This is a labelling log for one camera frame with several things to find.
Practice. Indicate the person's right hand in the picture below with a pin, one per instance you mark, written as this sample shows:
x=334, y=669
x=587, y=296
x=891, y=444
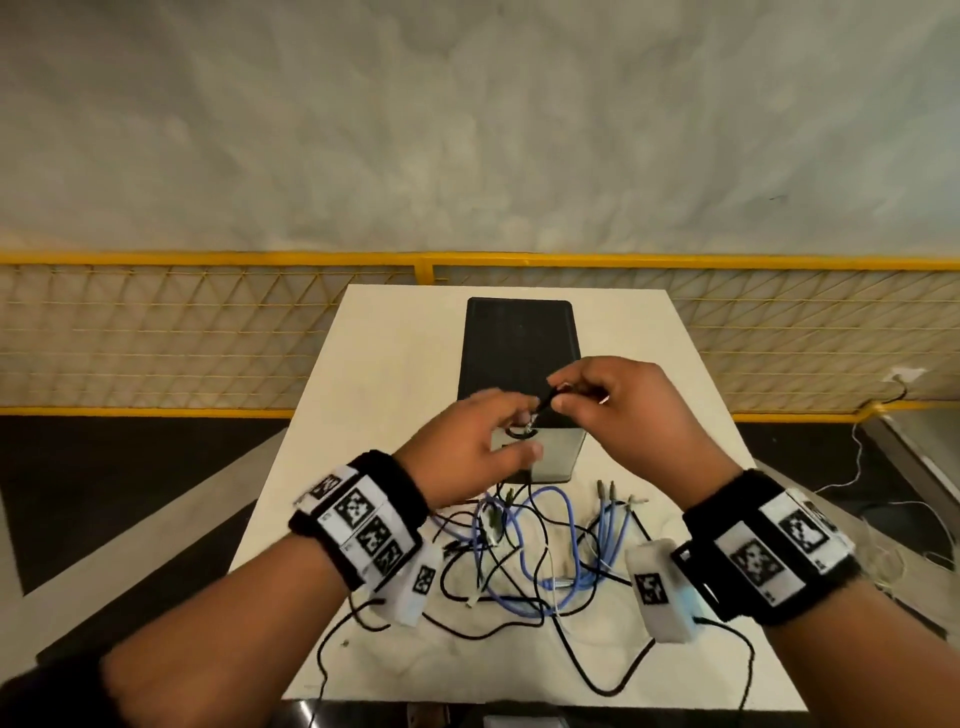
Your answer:
x=645, y=424

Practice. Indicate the person's left hand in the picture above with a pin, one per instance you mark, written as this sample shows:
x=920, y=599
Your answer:
x=457, y=450

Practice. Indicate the person's right thumb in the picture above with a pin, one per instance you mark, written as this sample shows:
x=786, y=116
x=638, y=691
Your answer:
x=574, y=403

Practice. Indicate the person's left thumb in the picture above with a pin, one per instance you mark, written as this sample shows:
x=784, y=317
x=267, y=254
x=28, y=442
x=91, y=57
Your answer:
x=521, y=454

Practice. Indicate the person's right forearm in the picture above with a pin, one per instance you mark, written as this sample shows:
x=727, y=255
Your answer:
x=862, y=660

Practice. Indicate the person's left forearm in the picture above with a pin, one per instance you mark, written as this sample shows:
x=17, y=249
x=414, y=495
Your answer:
x=225, y=637

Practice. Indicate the black and silver speaker box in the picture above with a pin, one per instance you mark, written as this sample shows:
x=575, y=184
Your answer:
x=517, y=352

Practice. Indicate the black wristband with marker tags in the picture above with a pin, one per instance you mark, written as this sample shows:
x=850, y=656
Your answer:
x=765, y=547
x=367, y=517

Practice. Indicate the yellow mesh fence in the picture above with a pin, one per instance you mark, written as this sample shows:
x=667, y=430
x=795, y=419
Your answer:
x=187, y=337

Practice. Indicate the black sleeve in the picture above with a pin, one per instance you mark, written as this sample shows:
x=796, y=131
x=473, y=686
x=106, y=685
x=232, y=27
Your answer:
x=45, y=697

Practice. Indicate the white wrist camera with marker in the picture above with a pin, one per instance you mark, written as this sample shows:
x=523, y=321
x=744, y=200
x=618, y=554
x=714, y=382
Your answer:
x=661, y=592
x=412, y=585

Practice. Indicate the white wall socket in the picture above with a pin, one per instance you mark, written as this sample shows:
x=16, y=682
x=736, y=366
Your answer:
x=904, y=373

